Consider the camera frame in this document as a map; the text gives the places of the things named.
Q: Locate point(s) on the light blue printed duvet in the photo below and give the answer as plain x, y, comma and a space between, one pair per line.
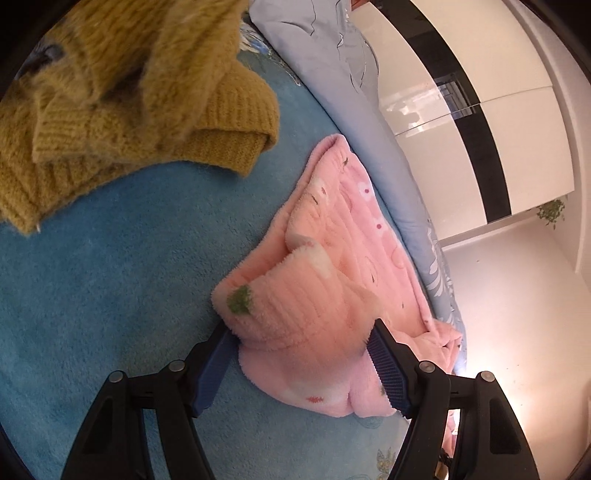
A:
369, 138

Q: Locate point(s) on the mustard knitted sweater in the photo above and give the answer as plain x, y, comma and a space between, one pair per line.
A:
120, 101

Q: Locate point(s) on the green hanging plant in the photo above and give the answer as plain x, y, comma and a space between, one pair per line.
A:
552, 211

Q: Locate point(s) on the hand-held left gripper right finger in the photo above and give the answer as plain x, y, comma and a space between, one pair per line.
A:
390, 369

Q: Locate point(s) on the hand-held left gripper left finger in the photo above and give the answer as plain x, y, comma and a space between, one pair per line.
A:
213, 369

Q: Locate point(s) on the blue fleece blanket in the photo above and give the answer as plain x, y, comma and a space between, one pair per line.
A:
115, 286

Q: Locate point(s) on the white glossy wardrobe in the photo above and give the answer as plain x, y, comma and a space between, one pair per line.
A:
471, 110

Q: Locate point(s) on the pink fleece garment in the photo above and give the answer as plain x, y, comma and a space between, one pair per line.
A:
318, 295

